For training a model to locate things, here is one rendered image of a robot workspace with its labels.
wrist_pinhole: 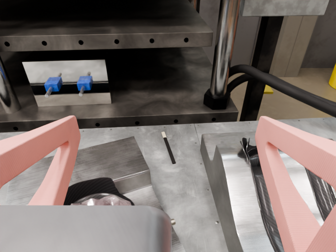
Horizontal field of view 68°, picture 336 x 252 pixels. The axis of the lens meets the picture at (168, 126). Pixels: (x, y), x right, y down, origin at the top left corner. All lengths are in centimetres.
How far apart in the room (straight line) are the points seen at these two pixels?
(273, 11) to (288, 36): 210
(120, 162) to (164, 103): 46
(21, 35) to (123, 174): 61
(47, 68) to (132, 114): 32
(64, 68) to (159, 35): 34
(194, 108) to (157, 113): 14
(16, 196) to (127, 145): 23
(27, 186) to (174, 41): 61
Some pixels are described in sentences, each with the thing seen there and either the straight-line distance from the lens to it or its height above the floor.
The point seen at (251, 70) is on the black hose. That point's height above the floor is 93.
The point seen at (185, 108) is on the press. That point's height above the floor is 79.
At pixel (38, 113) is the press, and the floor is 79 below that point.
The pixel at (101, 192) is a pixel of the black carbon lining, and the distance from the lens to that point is 54.
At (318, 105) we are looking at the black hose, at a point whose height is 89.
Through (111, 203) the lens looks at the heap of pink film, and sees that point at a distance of 48.
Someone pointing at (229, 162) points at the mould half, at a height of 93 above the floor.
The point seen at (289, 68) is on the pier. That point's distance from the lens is 326.
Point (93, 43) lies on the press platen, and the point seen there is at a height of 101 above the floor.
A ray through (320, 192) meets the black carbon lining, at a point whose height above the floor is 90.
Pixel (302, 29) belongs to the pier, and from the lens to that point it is 313.
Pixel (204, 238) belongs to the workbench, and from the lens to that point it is 55.
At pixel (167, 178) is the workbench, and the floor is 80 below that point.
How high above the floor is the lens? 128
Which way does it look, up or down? 37 degrees down
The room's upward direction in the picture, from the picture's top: straight up
